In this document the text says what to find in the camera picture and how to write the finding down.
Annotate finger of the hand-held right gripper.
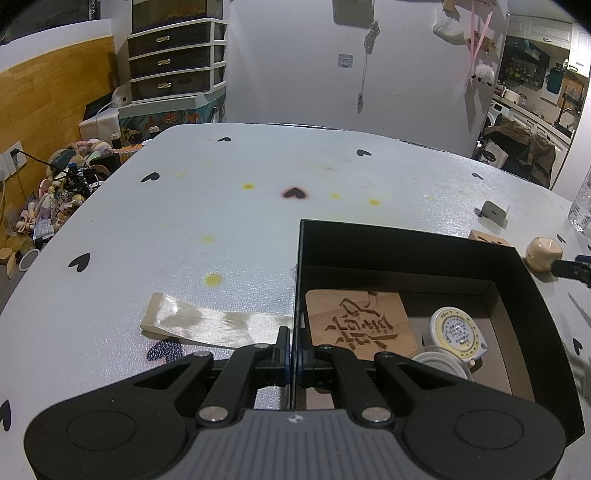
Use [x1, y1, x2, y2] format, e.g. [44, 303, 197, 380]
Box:
[551, 255, 591, 289]

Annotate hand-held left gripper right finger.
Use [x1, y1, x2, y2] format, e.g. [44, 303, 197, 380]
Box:
[295, 328, 514, 425]

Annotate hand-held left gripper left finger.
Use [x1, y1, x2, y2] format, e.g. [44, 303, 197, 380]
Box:
[106, 327, 293, 426]

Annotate beige earbuds case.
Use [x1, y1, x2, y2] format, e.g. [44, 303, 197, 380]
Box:
[526, 236, 565, 274]

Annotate carved wooden coaster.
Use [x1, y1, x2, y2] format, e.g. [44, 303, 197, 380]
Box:
[305, 289, 420, 363]
[467, 229, 510, 248]

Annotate small white charger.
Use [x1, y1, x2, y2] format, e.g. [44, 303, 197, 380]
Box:
[479, 200, 509, 226]

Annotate white yellow tape measure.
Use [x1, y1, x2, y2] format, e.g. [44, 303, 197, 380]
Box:
[429, 306, 489, 370]

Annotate clear plastic cup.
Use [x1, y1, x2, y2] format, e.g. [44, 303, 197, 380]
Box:
[410, 348, 476, 382]

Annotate black cardboard box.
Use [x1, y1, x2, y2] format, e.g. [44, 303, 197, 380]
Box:
[293, 219, 587, 458]

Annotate clear water bottle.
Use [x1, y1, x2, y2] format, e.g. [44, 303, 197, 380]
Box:
[567, 165, 591, 233]

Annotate chair with brown jacket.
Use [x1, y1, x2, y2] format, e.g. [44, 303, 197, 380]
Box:
[479, 120, 557, 188]

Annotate white paper bag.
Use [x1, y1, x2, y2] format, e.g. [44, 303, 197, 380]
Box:
[475, 140, 507, 165]

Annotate white washing machine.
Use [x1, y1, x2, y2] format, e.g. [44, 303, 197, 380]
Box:
[486, 99, 509, 128]

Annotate black spice shelf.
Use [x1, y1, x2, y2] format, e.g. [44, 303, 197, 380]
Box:
[505, 59, 544, 86]

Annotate white sheep plush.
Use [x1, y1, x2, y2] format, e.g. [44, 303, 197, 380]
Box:
[469, 64, 495, 89]

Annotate pink ribbon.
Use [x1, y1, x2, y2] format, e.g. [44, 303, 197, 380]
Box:
[464, 0, 495, 91]

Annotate white hanging bag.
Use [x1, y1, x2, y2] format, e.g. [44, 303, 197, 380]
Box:
[432, 6, 465, 36]

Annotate pile of plush toys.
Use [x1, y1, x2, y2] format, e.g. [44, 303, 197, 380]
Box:
[0, 138, 126, 278]

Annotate white appliance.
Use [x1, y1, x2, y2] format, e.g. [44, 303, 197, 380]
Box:
[78, 85, 133, 142]

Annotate white drawer unit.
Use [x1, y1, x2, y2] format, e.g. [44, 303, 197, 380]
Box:
[126, 18, 229, 105]

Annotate white kitchen wall cabinets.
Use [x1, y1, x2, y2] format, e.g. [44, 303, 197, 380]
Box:
[507, 13, 591, 79]

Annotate hanging white cable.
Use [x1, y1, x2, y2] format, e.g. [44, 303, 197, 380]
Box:
[355, 20, 380, 114]

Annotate white wall socket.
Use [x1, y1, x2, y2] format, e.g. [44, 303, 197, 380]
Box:
[0, 141, 24, 179]

